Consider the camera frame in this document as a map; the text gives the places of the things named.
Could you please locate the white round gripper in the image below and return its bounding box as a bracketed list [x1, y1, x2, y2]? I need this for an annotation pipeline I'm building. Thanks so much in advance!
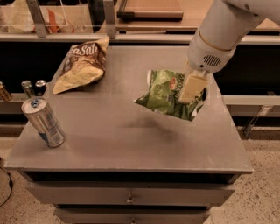
[178, 29, 236, 103]

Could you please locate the green jalapeno chip bag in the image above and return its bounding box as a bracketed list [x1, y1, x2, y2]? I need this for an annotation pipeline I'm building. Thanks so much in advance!
[134, 70, 207, 121]

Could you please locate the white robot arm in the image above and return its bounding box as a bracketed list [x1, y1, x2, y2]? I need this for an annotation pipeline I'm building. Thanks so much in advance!
[178, 0, 280, 103]

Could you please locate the brown sea salt chip bag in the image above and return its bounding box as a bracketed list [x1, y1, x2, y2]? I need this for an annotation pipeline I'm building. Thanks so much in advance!
[52, 37, 109, 95]

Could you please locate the white orange bag in bin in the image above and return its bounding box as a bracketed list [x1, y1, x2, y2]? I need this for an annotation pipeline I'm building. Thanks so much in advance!
[7, 0, 67, 34]

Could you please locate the wooden tray on counter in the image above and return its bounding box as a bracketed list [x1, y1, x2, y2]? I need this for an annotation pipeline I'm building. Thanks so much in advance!
[116, 0, 184, 21]

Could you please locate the grey drawer cabinet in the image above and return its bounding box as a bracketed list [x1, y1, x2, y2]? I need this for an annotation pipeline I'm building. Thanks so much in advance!
[5, 46, 252, 224]

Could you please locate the upper drawer knob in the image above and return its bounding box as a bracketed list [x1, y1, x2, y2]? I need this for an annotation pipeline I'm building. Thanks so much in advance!
[126, 197, 134, 205]

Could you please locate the drawer knob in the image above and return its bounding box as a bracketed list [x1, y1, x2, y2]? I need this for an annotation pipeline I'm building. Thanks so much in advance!
[126, 197, 134, 205]
[130, 218, 137, 224]

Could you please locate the clear plastic bin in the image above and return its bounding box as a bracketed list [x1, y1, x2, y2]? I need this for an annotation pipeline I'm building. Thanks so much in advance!
[0, 0, 93, 34]

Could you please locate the dark can on shelf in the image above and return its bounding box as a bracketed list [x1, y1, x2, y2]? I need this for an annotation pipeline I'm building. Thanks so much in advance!
[35, 80, 46, 96]

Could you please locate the lower drawer knob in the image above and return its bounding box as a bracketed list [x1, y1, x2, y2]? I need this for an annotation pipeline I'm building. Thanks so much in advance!
[130, 218, 137, 224]

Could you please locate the silver energy drink can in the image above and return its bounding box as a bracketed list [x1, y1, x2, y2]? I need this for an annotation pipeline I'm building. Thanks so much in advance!
[21, 96, 65, 148]

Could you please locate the green can on shelf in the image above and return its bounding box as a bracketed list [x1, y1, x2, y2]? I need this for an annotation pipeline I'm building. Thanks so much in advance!
[21, 80, 35, 98]

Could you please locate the brown can on shelf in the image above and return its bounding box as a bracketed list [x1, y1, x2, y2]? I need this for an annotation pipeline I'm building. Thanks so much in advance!
[0, 81, 12, 102]

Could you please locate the middle metal bracket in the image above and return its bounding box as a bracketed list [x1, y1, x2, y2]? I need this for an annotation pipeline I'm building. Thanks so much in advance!
[103, 0, 116, 39]

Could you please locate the metal bracket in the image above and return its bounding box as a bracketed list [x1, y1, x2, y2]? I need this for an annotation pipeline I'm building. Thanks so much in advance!
[103, 0, 116, 39]
[25, 0, 48, 39]

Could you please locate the left metal bracket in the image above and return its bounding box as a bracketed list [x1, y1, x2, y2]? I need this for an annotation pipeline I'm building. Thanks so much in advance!
[25, 0, 48, 39]

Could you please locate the black cable on floor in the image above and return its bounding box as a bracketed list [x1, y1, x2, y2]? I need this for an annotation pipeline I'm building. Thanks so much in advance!
[0, 166, 14, 208]

